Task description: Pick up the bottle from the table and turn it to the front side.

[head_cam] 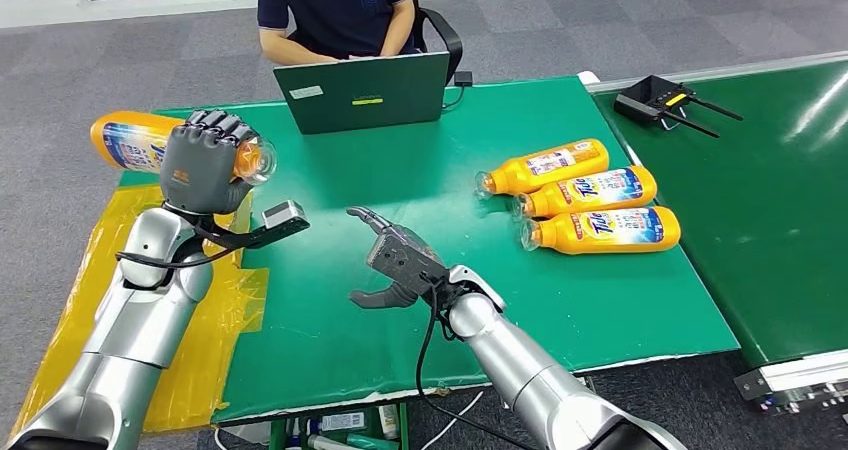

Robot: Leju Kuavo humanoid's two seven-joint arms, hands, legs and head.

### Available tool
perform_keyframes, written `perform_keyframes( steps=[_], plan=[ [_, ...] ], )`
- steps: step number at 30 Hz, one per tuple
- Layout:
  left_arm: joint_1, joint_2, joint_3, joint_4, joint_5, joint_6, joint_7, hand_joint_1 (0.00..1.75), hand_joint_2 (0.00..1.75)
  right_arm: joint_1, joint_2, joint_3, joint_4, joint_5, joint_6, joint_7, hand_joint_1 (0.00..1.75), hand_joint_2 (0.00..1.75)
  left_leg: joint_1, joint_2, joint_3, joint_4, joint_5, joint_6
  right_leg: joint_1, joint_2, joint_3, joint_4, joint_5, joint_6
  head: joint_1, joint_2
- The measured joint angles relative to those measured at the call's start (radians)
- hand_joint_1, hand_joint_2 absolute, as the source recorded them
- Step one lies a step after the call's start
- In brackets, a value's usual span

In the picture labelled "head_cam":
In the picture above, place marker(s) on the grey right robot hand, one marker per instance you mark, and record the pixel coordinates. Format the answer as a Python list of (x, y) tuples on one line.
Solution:
[(387, 298)]

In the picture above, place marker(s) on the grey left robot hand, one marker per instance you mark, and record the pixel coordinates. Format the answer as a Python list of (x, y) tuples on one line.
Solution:
[(199, 169)]

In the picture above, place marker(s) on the orange detergent bottle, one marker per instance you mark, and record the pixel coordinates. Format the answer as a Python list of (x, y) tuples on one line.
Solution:
[(550, 163), (126, 145), (596, 192), (609, 232)]

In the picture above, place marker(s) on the person's left forearm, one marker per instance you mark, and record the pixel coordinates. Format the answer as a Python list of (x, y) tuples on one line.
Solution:
[(397, 30)]

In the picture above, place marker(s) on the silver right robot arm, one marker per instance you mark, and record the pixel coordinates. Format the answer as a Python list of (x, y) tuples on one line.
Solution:
[(523, 374)]

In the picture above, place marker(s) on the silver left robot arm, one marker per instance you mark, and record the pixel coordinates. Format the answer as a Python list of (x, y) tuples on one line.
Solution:
[(139, 328)]

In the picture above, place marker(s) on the person's right forearm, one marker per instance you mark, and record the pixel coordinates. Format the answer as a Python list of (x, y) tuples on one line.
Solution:
[(291, 49)]

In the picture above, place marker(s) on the white bottle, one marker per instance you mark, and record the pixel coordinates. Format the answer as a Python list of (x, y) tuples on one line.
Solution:
[(389, 424)]

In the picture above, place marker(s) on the green bottle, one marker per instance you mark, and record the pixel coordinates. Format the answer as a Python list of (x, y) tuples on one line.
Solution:
[(371, 443)]

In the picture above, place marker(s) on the green table mat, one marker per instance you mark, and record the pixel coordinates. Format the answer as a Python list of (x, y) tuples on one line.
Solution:
[(371, 169)]

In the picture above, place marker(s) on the white labelled box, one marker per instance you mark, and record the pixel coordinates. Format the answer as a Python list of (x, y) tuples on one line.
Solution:
[(343, 422)]

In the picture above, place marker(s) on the yellow taped flattened cardboard box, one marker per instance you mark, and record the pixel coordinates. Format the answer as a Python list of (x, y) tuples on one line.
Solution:
[(212, 314)]

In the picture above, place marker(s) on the white tube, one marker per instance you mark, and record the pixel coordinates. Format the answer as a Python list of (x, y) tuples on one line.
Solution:
[(324, 442)]

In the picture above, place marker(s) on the dark green laptop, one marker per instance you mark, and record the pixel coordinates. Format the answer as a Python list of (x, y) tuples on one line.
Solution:
[(364, 96)]

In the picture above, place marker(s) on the person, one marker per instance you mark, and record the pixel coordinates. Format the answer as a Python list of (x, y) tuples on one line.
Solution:
[(331, 3)]

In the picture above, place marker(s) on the black power adapter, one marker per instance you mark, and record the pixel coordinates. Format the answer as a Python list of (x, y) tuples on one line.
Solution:
[(464, 78)]

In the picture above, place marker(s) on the black office chair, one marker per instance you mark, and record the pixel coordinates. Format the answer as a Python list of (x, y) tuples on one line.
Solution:
[(450, 39)]

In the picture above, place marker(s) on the black remote controller with antennas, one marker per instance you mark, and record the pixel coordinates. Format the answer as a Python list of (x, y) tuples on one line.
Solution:
[(646, 100)]

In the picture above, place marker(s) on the green conveyor belt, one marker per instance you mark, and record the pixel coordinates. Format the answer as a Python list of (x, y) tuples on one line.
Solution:
[(762, 222)]

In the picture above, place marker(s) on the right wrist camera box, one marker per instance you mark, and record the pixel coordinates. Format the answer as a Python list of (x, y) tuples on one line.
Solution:
[(407, 261)]

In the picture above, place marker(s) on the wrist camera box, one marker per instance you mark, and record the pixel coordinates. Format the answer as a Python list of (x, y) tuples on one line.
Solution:
[(285, 214), (407, 261)]

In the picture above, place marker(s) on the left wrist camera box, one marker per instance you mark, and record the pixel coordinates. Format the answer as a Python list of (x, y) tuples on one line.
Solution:
[(285, 214)]

